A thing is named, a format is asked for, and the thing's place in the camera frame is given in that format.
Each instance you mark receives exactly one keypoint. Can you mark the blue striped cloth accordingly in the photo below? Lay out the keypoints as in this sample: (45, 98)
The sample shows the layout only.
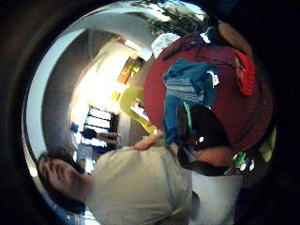
(187, 84)

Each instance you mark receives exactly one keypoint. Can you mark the small green object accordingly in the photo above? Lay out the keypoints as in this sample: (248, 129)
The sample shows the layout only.
(240, 157)

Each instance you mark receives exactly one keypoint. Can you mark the yellow-green chair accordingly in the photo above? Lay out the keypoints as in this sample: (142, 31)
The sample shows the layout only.
(268, 145)

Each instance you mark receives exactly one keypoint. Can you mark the red fabric pouch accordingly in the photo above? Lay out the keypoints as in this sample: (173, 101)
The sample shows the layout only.
(245, 73)

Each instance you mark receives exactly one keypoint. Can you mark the the person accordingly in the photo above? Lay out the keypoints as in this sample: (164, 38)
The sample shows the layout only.
(140, 184)

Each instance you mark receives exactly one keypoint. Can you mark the dark maroon cloth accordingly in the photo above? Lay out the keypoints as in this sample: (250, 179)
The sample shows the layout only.
(184, 45)

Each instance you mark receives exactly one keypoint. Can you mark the white patterned bag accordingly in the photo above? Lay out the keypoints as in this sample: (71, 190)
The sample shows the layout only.
(164, 43)

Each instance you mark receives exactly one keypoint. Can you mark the green leafy plant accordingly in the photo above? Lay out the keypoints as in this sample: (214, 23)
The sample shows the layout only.
(178, 22)

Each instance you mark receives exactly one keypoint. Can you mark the orange wall poster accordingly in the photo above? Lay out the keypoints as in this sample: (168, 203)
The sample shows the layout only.
(126, 72)

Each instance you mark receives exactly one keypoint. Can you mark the bright window with dark frame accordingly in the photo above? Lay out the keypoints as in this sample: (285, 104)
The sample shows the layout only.
(98, 118)

